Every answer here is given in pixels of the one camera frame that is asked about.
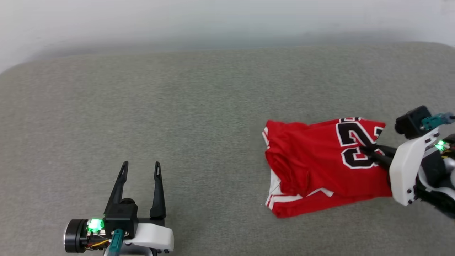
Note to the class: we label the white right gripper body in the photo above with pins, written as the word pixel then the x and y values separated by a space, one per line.
pixel 403 174

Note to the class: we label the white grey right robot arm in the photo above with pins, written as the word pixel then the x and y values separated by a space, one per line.
pixel 433 170

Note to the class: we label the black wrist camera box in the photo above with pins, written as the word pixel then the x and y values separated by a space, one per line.
pixel 412 121
pixel 122 217

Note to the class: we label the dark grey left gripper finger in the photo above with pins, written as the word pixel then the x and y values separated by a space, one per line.
pixel 158 199
pixel 119 192

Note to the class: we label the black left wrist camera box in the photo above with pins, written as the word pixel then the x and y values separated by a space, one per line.
pixel 122 217

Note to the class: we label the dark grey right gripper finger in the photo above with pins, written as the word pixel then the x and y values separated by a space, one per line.
pixel 376 159
pixel 385 150

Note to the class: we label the red and white basketball jersey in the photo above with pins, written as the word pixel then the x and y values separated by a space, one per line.
pixel 309 160

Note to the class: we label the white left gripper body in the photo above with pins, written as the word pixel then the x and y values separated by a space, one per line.
pixel 153 236

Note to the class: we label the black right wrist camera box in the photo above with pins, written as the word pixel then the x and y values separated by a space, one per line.
pixel 412 121

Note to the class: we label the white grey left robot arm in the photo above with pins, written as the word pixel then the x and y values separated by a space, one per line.
pixel 135 250

